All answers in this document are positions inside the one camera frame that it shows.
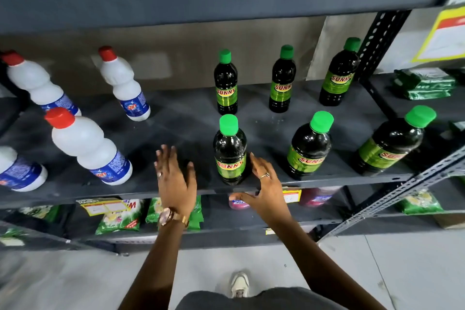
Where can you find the person's left thumb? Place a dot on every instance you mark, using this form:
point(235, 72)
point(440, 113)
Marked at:
point(191, 175)

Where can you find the person's right hand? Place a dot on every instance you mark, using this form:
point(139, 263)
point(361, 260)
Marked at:
point(270, 199)

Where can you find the grey garment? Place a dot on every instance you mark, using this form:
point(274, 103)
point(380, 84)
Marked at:
point(254, 300)

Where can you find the person's left forearm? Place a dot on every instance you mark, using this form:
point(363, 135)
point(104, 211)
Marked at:
point(160, 266)

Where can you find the person's right forearm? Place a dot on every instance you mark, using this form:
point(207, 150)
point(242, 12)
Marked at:
point(316, 269)

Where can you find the white bottle red cap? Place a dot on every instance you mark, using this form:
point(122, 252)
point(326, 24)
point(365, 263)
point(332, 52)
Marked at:
point(36, 84)
point(87, 146)
point(123, 84)
point(18, 171)

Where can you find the large dark bottle green cap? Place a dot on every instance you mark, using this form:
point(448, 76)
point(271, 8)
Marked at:
point(230, 153)
point(388, 146)
point(308, 150)

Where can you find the person's right thumb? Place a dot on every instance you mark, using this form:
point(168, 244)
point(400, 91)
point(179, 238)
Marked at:
point(241, 198)

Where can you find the green detergent packet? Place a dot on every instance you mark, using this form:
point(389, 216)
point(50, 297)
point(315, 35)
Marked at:
point(419, 202)
point(196, 213)
point(40, 211)
point(152, 211)
point(118, 220)

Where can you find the pink bottle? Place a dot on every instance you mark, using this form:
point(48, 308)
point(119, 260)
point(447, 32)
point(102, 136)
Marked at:
point(319, 197)
point(239, 205)

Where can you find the white shoe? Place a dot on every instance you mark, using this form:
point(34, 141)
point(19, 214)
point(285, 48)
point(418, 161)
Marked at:
point(240, 284)

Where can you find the perforated black rack post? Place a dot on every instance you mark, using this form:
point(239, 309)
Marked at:
point(381, 41)

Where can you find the brown cardboard back panel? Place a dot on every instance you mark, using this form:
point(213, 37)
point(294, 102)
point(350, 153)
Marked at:
point(174, 55)

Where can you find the rose gold wristwatch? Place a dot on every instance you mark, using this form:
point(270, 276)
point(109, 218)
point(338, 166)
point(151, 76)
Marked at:
point(170, 216)

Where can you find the dark green packet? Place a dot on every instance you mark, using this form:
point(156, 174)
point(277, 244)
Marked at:
point(430, 94)
point(423, 77)

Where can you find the perforated grey rack post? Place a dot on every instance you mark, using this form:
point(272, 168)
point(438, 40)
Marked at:
point(396, 191)

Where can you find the large yellow price tag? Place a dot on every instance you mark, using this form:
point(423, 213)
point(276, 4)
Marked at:
point(100, 207)

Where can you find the small dark bottle green cap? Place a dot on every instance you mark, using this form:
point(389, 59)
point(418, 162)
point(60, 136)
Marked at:
point(226, 84)
point(282, 81)
point(338, 77)

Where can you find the yellow and red sign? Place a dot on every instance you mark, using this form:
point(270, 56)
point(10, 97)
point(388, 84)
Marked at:
point(441, 35)

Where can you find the dark grey metal shelving rack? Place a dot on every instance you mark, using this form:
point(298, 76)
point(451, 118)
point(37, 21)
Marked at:
point(181, 128)

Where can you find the small yellow price tag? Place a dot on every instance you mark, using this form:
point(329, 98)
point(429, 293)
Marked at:
point(291, 196)

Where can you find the person's left hand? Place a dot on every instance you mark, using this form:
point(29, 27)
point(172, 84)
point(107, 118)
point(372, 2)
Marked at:
point(176, 190)

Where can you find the brown cardboard box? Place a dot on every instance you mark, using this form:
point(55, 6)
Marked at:
point(452, 220)

